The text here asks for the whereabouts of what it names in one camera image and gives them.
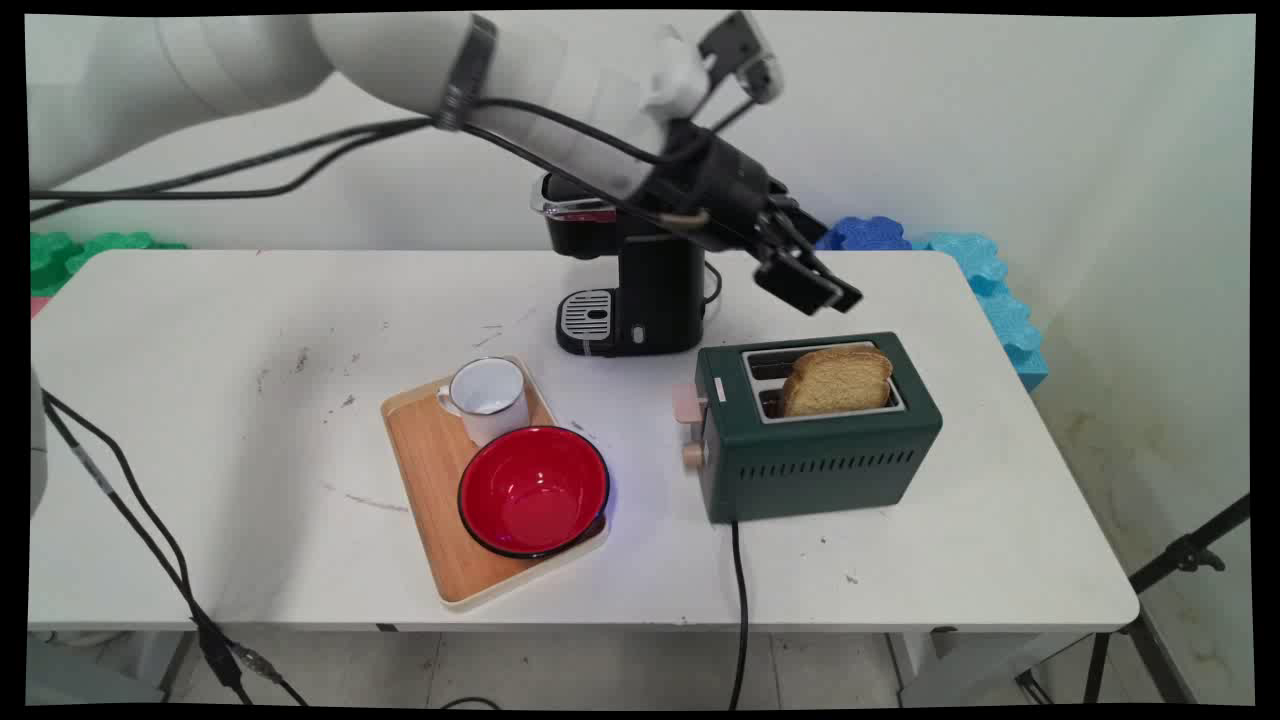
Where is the black tripod stand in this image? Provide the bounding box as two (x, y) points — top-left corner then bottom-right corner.
(1015, 492), (1253, 707)

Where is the light blue foam mat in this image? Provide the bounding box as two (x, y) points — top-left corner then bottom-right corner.
(910, 232), (1049, 393)

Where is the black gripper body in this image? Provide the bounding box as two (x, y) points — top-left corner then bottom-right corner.
(655, 120), (801, 257)

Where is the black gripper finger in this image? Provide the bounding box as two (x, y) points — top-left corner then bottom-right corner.
(768, 198), (864, 314)
(752, 236), (843, 318)

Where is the red bowl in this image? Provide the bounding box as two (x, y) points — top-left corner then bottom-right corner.
(457, 425), (611, 559)

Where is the black cable with connector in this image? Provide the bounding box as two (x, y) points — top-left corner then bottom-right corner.
(40, 390), (311, 707)

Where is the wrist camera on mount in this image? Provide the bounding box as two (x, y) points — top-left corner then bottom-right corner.
(697, 12), (784, 106)

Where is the green foam mat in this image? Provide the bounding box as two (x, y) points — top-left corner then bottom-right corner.
(28, 231), (189, 298)

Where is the white enamel mug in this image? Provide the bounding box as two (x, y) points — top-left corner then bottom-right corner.
(436, 357), (530, 447)

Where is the dark blue foam mat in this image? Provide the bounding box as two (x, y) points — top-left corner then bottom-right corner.
(815, 215), (913, 252)

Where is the toasted bread slice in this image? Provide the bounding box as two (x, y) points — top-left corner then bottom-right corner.
(779, 346), (894, 418)

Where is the wooden serving tray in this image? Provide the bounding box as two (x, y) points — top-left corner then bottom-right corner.
(380, 354), (611, 610)

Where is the black toaster power cord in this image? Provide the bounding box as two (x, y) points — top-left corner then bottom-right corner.
(728, 520), (751, 711)

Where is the dark green toaster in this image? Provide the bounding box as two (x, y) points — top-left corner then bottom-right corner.
(672, 332), (944, 525)

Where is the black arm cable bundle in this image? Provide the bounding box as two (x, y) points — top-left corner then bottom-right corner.
(28, 97), (701, 226)

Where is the black coffee machine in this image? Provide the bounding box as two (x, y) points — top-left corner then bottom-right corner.
(530, 172), (723, 359)

